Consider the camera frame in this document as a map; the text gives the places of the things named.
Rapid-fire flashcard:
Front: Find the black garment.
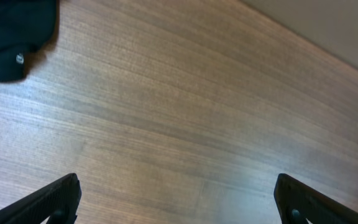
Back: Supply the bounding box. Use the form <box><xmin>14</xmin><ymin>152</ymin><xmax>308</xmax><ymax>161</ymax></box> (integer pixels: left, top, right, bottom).
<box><xmin>0</xmin><ymin>0</ymin><xmax>58</xmax><ymax>83</ymax></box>

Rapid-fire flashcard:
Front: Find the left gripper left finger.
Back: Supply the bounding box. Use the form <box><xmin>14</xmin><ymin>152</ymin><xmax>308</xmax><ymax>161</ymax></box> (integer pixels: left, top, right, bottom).
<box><xmin>0</xmin><ymin>173</ymin><xmax>81</xmax><ymax>224</ymax></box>

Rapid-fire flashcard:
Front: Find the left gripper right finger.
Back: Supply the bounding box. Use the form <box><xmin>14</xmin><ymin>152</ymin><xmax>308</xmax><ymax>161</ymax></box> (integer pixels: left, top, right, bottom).
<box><xmin>274</xmin><ymin>173</ymin><xmax>358</xmax><ymax>224</ymax></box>

